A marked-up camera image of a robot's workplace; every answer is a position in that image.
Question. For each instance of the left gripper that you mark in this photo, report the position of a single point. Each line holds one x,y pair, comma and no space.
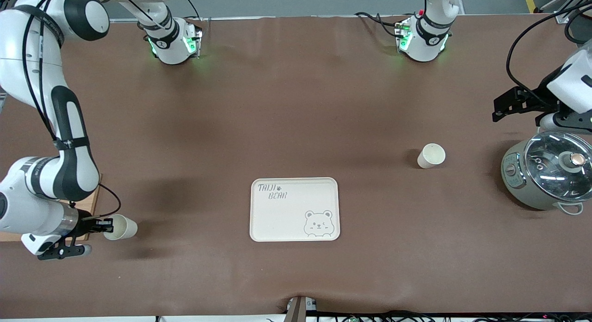
531,101

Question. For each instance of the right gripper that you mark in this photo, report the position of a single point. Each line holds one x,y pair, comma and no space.
84,221

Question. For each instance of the white paper-look cup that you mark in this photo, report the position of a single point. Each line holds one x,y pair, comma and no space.
430,156
122,227

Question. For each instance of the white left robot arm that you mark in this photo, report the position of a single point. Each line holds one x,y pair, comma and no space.
428,40

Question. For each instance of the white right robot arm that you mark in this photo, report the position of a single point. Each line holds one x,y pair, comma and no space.
18,58

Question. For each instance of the bamboo cutting board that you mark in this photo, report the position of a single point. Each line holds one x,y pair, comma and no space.
90,205

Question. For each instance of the glass pot lid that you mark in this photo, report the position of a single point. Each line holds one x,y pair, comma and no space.
550,169

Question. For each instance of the grey-green electric cooking pot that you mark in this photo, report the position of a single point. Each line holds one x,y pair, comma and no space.
520,188

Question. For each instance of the cream bear print tray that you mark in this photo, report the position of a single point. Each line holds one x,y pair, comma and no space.
286,220

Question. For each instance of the brown table mat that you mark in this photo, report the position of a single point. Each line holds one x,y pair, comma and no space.
296,104

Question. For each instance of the aluminium frame corner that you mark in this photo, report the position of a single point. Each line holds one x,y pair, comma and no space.
566,14

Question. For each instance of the grey table edge bracket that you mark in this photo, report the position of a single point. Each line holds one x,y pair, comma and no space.
299,310

